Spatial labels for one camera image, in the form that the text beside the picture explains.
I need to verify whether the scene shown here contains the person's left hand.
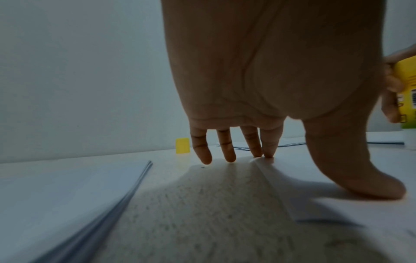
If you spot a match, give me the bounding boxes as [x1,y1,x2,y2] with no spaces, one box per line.
[160,0,408,200]

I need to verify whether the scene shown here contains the person's right hand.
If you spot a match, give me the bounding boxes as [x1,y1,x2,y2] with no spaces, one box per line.
[379,45,416,124]

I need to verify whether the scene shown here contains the yellow glue stick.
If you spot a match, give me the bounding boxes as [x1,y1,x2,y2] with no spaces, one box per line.
[393,55,416,150]

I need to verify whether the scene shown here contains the glued white paper sheet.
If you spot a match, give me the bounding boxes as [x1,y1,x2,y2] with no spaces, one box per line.
[252,150,416,231]
[230,140,308,153]

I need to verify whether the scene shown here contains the yellow glue cap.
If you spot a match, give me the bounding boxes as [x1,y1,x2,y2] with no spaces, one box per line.
[174,137,191,155]

